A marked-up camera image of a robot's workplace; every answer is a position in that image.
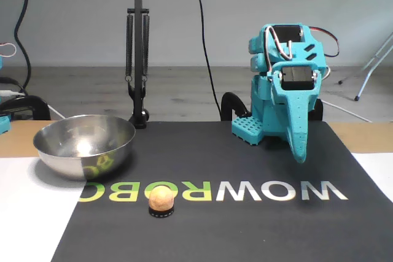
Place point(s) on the white folding stand legs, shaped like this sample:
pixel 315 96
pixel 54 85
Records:
pixel 373 62

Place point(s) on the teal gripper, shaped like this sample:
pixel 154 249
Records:
pixel 295 100

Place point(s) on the black WOWROBO mat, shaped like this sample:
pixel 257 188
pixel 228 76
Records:
pixel 215 234

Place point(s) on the large black clamp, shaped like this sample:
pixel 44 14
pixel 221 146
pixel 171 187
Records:
pixel 27 105

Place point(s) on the wooden ball with black base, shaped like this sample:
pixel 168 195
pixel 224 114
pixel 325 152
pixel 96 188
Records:
pixel 160 199

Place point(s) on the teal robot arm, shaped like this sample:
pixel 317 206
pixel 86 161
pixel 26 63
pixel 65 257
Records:
pixel 264 105

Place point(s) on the metal bowl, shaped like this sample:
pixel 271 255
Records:
pixel 76 151

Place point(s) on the small teal printed part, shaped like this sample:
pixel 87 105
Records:
pixel 3 125

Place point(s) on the white paper sheet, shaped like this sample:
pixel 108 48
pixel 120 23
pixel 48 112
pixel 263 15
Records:
pixel 30 213
pixel 377 170

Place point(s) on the black table clamp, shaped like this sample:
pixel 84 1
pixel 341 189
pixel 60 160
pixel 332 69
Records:
pixel 319 110
pixel 228 102

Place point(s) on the black stand with springs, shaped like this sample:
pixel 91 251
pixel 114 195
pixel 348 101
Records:
pixel 138 29

